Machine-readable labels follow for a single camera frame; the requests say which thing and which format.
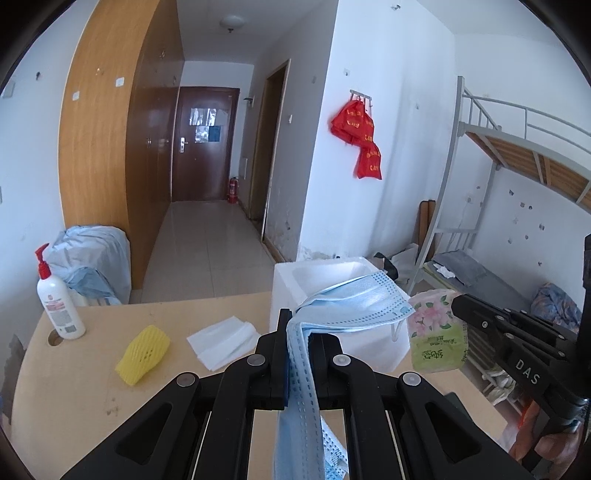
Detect light blue cloth bundle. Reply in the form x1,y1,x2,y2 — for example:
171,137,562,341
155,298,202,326
46,224,133,306

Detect yellow foam fruit net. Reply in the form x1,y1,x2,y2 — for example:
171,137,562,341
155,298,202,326
115,324,171,386

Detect blue face mask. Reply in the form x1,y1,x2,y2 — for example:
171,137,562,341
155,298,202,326
272,271,416,480

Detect shoes under bed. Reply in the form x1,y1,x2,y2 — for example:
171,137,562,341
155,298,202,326
480,364,523,403

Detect white plastic bag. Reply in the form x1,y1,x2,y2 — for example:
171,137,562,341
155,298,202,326
392,244,420,283

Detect white lotion pump bottle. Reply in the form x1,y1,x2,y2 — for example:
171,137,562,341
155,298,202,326
36,243,87,341

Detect white tissue sheets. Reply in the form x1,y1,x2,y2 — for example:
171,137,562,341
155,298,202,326
187,315,258,372

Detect grey mattress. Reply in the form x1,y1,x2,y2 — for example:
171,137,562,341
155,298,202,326
427,251,529,311

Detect brown side door frame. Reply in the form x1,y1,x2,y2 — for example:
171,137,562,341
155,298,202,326
249,58,293,244

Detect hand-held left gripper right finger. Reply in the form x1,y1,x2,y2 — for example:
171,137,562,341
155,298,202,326
307,332,532,480

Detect white foam box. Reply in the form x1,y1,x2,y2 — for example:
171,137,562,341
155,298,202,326
274,260,413,374

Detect red plastic bag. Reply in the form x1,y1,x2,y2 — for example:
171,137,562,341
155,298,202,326
355,141,383,181
330,97,376,147

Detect green tissue packet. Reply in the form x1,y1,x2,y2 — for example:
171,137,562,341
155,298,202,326
407,290,470,372

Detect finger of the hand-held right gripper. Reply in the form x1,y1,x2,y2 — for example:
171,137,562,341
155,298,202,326
503,308,583,358
451,293,561,403

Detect wooden wardrobe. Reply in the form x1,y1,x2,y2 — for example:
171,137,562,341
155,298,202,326
58,0,185,292

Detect dark brown entrance door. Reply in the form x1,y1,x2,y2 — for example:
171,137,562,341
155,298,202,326
171,86,241,202

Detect brown wooden board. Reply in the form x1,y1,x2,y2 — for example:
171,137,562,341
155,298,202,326
418,199,437,256

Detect colourful patterned blanket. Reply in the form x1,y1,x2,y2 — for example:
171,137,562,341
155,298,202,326
530,282,583,331

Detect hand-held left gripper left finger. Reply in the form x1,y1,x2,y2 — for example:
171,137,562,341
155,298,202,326
60,308,294,480

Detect grey metal bunk bed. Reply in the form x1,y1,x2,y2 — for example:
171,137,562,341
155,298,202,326
411,76,591,398

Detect person's right hand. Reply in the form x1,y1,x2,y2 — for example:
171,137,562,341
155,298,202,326
509,401,583,472

